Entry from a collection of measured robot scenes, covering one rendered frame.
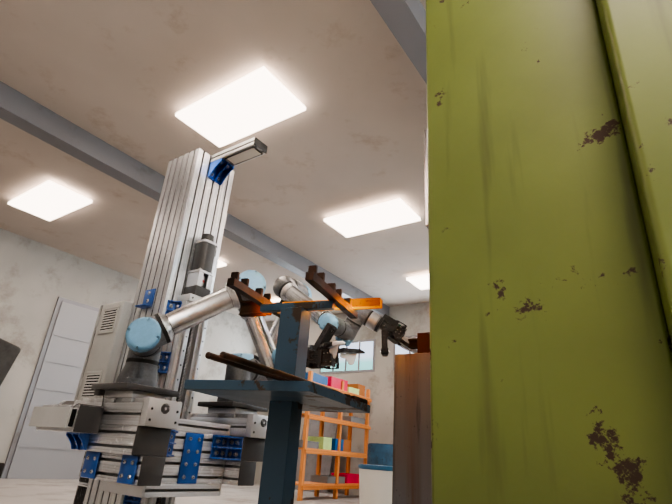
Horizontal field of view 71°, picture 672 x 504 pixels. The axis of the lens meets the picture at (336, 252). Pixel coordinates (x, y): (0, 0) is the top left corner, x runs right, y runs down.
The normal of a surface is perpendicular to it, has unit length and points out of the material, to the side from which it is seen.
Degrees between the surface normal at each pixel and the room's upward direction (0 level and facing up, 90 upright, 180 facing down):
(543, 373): 90
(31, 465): 90
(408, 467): 90
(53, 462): 90
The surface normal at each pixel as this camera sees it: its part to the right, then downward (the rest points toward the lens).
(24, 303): 0.82, -0.18
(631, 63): -0.50, -0.38
